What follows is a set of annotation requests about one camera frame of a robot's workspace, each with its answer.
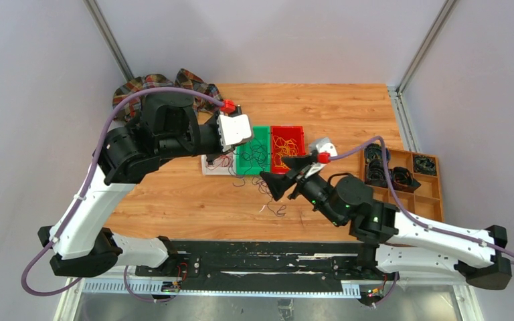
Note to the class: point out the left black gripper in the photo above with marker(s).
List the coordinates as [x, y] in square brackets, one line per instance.
[219, 151]

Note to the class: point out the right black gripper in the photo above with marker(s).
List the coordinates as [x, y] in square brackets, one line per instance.
[279, 182]

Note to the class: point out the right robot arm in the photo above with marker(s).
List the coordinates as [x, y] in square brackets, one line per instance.
[393, 241]

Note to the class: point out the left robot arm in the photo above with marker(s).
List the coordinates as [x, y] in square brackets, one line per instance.
[167, 128]

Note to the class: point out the white plastic bin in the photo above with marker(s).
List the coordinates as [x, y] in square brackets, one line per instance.
[224, 165]

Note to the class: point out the red plastic bin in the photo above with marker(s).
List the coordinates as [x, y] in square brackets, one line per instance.
[285, 141]

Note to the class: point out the green plastic bin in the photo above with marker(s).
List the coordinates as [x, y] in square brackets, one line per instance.
[254, 156]

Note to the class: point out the plaid cloth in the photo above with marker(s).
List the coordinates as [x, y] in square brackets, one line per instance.
[184, 79]

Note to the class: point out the black coiled item lower left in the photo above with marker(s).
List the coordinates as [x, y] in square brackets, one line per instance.
[375, 174]

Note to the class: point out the black coiled item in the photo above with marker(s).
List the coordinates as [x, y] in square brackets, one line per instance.
[372, 152]
[402, 180]
[424, 165]
[375, 174]

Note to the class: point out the black coiled item upper left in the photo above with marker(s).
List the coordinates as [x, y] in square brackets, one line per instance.
[372, 152]

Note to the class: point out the black coiled item centre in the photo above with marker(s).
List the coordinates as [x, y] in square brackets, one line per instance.
[402, 180]

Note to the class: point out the black coiled item far right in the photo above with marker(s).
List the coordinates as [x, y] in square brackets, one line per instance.
[424, 165]

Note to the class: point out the wooden compartment tray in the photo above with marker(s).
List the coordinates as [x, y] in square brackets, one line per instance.
[425, 201]

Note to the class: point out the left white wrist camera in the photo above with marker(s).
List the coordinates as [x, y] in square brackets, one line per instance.
[234, 131]

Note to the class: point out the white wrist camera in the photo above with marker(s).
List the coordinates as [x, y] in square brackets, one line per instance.
[234, 131]
[321, 150]

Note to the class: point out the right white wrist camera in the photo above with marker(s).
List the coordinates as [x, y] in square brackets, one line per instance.
[321, 150]

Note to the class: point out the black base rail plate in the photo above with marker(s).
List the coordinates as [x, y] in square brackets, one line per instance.
[266, 266]

